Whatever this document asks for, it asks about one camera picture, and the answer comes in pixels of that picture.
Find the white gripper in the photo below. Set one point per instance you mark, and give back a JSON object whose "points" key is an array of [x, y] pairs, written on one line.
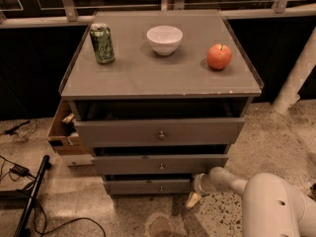
{"points": [[198, 184]]}

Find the grey bottom drawer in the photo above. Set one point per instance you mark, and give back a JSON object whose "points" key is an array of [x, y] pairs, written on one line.
{"points": [[147, 187]]}

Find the grey drawer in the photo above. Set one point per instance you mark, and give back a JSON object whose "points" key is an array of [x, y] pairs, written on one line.
{"points": [[147, 187], [159, 132], [158, 164]]}

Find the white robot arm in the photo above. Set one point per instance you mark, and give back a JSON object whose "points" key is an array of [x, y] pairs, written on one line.
{"points": [[264, 191]]}

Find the grey middle drawer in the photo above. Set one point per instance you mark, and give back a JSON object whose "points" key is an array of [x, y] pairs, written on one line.
{"points": [[158, 164]]}

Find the grey top drawer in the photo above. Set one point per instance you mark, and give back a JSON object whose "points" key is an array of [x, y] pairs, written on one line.
{"points": [[159, 132]]}

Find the grey drawer cabinet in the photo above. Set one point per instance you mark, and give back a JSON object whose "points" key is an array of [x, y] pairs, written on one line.
{"points": [[141, 84]]}

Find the cardboard box with clutter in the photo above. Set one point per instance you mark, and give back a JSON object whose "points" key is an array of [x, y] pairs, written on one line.
{"points": [[64, 139]]}

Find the red apple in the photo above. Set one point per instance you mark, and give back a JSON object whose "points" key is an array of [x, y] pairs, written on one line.
{"points": [[219, 56]]}

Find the white ceramic bowl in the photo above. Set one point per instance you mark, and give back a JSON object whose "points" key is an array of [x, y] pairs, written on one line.
{"points": [[164, 40]]}

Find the black pole stand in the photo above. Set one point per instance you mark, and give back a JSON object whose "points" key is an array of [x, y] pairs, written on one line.
{"points": [[21, 230]]}

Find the black power adapter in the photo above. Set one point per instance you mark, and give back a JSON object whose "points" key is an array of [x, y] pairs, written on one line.
{"points": [[20, 170]]}

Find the green soda can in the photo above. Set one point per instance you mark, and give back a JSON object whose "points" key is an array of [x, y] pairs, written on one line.
{"points": [[101, 39]]}

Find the metal window railing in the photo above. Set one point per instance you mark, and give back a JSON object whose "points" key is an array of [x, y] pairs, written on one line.
{"points": [[15, 14]]}

